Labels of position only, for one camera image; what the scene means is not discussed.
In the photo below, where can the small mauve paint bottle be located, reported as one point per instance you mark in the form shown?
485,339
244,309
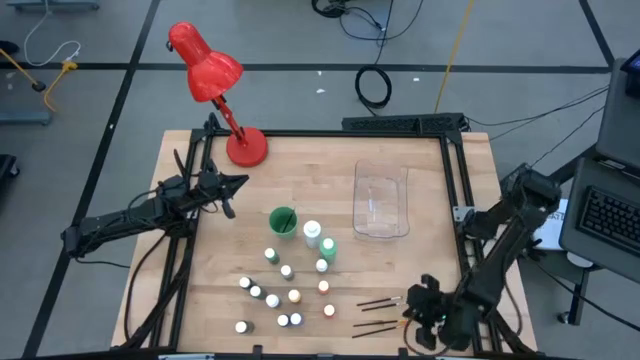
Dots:
286,270

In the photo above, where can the small yellow paint bottle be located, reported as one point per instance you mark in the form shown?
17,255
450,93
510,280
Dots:
294,295

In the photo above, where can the small orange paint bottle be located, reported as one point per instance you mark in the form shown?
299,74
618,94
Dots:
323,286

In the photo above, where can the white round stand base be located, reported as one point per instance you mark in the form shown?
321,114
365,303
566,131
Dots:
580,260

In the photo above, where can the small pale paint bottle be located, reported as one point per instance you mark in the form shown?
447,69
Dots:
272,300

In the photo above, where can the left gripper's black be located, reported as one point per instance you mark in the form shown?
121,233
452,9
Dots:
205,190

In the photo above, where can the black workstation stand leg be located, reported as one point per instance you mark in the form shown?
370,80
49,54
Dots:
580,297

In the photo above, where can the green plastic cup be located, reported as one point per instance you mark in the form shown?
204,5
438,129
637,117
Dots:
276,225

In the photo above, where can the dark device with blue screen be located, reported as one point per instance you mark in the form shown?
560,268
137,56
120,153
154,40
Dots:
634,75

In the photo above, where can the small purple paint bottle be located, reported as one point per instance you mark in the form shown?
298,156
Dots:
296,318

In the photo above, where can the grey laptop lid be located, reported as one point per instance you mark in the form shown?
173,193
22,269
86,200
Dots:
620,125

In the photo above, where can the grey cart base bar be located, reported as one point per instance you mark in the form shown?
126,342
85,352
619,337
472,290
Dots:
50,5
25,118

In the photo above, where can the clear plastic bin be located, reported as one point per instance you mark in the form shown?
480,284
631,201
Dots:
390,180

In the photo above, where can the small white paint bottle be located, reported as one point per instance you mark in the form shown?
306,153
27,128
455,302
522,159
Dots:
321,265

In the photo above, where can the small dark green paint bottle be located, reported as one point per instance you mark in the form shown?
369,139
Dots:
256,291

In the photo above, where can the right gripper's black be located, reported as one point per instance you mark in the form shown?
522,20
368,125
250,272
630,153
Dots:
437,310

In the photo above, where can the red desk lamp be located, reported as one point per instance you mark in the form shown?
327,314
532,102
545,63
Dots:
210,75

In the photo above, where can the black caster wheel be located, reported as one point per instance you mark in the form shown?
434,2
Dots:
7,165

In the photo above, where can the large green paint bottle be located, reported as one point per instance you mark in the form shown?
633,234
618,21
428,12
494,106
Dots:
328,245

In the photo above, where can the large white paint bottle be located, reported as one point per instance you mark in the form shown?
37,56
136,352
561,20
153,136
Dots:
312,229

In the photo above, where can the black perforated power strip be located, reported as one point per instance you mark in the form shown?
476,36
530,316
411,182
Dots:
400,122

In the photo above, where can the black keyboard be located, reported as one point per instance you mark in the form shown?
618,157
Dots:
610,220

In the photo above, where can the small red-orange paint bottle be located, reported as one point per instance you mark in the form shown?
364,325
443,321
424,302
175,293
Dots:
329,310

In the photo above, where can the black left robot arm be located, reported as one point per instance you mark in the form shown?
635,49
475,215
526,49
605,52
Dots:
115,220

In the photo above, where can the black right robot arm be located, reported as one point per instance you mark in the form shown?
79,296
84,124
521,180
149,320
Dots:
487,270

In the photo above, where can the grey workstation tray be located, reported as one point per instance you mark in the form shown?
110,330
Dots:
570,210

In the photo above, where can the white printed box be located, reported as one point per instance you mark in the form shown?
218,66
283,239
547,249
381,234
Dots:
552,230

